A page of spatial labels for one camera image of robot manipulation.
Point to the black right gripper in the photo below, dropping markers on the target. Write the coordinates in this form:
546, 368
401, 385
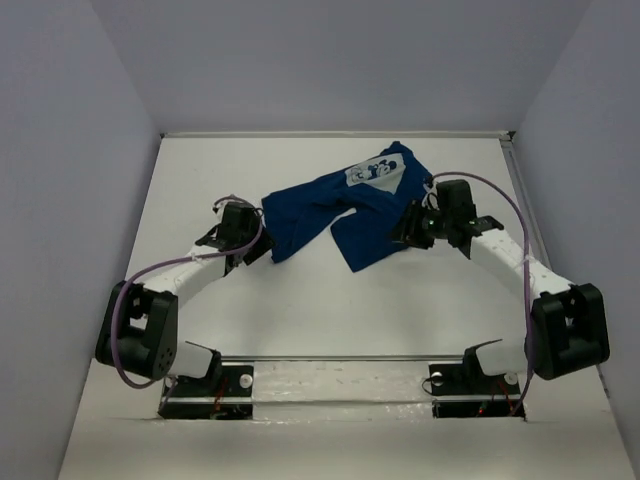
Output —
411, 234

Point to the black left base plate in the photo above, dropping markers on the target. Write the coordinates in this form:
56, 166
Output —
229, 397

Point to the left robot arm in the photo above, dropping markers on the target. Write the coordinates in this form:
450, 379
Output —
139, 336

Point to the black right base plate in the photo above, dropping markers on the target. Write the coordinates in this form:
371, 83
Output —
455, 396

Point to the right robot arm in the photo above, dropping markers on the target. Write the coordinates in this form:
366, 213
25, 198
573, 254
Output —
565, 323

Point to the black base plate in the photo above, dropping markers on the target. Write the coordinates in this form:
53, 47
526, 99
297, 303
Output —
229, 397
455, 396

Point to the blue printed t shirt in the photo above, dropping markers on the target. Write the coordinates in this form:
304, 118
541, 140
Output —
360, 205

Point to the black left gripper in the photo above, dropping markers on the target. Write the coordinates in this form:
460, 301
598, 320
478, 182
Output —
258, 245

